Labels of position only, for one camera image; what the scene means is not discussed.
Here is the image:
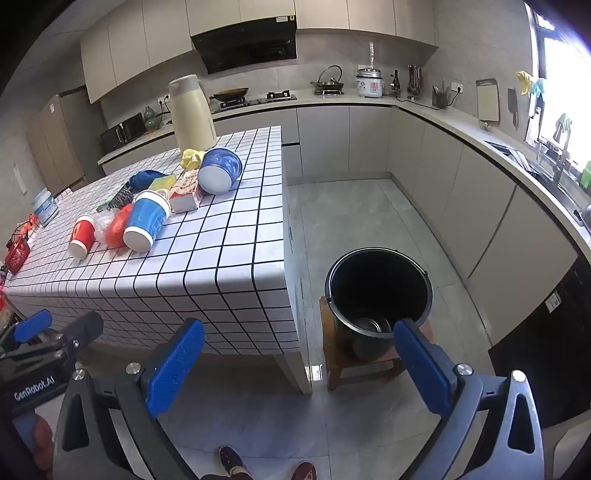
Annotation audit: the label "orange plastic bag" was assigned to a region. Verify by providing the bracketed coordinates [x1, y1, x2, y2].
[105, 203, 136, 247]

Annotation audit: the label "gas stove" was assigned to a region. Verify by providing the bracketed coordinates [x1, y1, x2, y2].
[212, 92, 298, 112]

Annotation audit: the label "wok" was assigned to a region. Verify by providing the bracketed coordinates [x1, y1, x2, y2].
[210, 88, 250, 103]

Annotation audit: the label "yellow rubber gloves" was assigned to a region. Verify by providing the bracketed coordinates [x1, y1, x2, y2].
[515, 70, 546, 99]

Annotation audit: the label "beige refrigerator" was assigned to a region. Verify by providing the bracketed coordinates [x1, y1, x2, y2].
[25, 88, 105, 195]

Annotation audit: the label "black range hood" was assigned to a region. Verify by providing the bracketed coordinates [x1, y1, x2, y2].
[191, 14, 298, 75]

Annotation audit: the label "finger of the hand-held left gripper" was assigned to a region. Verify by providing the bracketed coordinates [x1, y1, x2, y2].
[0, 309, 52, 354]
[0, 311, 105, 374]

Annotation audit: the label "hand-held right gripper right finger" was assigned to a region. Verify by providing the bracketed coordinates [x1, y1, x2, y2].
[392, 318, 543, 480]

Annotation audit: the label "blue instant noodle bowl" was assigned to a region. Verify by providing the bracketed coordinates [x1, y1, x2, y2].
[197, 147, 243, 195]

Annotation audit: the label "yellow cloth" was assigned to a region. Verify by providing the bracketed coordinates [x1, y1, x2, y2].
[180, 148, 207, 171]

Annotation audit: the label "white rice cooker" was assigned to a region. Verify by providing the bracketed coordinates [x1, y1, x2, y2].
[355, 67, 386, 99]

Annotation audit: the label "kettle with arched handle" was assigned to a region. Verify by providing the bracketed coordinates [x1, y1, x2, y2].
[310, 65, 346, 95]

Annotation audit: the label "black bucket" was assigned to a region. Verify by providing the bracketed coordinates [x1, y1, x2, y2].
[324, 248, 435, 361]

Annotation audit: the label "window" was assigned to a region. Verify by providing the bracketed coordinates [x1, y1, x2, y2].
[526, 0, 591, 153]

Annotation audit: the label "metal faucet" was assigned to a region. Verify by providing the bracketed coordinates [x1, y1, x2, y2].
[536, 136, 573, 185]

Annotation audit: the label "printed snack wrapper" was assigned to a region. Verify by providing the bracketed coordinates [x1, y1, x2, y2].
[171, 167, 201, 199]

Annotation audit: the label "kitchen sink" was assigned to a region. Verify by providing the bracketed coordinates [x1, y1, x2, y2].
[487, 141, 543, 174]

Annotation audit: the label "white small carton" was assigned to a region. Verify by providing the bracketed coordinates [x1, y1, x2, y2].
[169, 191, 205, 214]

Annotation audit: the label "wooden stool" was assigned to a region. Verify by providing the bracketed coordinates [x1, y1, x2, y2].
[320, 295, 437, 392]

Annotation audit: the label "metal utensil holder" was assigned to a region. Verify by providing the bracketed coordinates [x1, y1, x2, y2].
[406, 65, 424, 100]

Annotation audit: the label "red paper cup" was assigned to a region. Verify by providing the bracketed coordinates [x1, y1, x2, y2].
[67, 215, 97, 260]

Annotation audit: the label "black microwave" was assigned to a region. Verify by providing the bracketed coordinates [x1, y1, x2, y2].
[99, 112, 146, 153]

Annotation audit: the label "blue cloth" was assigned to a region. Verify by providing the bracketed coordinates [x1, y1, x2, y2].
[128, 170, 166, 192]

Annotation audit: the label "person's left hand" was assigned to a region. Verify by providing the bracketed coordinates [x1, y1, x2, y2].
[31, 414, 55, 470]

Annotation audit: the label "plastic jar blue lid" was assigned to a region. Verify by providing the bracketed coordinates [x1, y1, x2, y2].
[30, 187, 60, 227]

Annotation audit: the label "blue paper cup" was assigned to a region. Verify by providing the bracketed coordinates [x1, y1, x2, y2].
[122, 189, 172, 253]

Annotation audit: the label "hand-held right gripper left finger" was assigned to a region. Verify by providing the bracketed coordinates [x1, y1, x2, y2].
[53, 318, 206, 480]

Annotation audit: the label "black built-in appliance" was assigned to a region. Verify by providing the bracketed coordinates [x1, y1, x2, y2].
[488, 256, 591, 430]

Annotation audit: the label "cream thermos jug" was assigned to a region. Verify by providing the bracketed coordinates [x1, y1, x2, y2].
[167, 74, 218, 151]

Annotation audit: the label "beige upper cabinets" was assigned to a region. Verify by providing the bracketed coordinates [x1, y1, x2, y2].
[80, 0, 439, 104]

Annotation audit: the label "beige cutting board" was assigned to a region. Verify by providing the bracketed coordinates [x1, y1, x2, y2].
[475, 78, 500, 123]

